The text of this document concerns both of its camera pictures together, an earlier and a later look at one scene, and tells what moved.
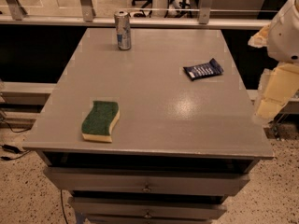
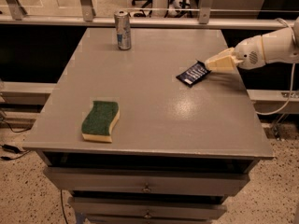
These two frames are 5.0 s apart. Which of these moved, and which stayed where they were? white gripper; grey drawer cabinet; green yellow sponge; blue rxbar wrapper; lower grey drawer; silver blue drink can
Moved: blue rxbar wrapper; white gripper
Stayed: silver blue drink can; green yellow sponge; grey drawer cabinet; lower grey drawer
